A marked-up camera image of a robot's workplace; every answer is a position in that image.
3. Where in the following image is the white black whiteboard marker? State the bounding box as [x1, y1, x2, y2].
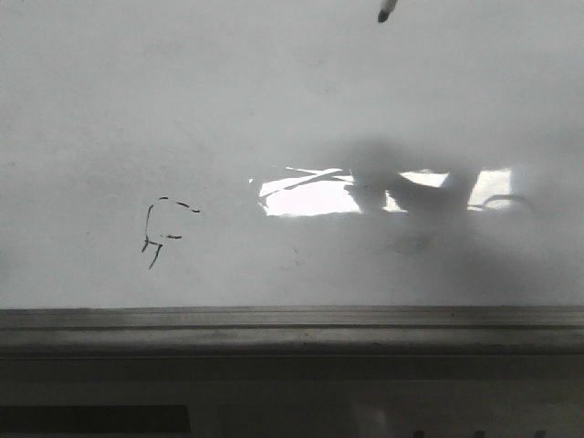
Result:
[377, 0, 398, 24]

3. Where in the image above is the white whiteboard with metal frame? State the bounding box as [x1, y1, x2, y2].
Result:
[1, 1, 583, 358]

